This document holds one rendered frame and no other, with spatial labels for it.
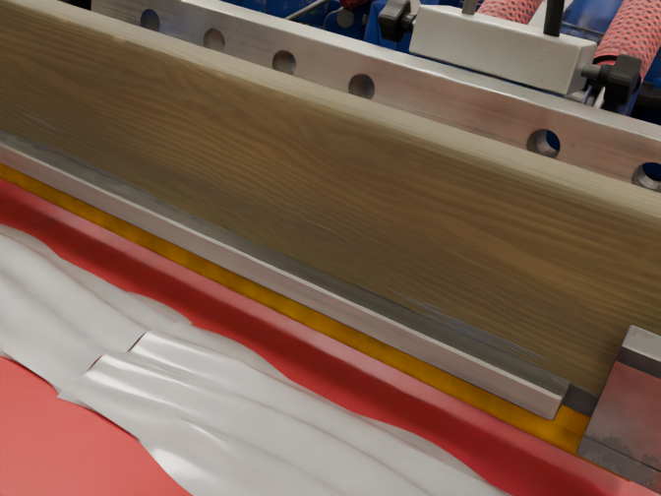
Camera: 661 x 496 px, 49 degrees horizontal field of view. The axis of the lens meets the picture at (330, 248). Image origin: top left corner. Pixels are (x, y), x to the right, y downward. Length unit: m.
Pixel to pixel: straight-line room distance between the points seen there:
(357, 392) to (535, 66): 0.32
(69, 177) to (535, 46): 0.33
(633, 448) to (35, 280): 0.24
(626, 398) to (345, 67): 0.35
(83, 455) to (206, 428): 0.04
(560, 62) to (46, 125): 0.34
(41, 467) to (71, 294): 0.09
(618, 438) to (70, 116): 0.27
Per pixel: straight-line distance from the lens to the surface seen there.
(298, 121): 0.28
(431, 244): 0.26
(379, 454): 0.26
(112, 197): 0.33
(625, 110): 0.76
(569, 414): 0.28
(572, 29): 1.04
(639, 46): 0.72
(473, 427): 0.29
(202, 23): 0.61
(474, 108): 0.50
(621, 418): 0.25
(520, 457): 0.29
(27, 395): 0.27
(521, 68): 0.54
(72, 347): 0.28
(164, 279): 0.35
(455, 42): 0.56
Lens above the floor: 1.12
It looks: 24 degrees down
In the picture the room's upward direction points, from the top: 12 degrees clockwise
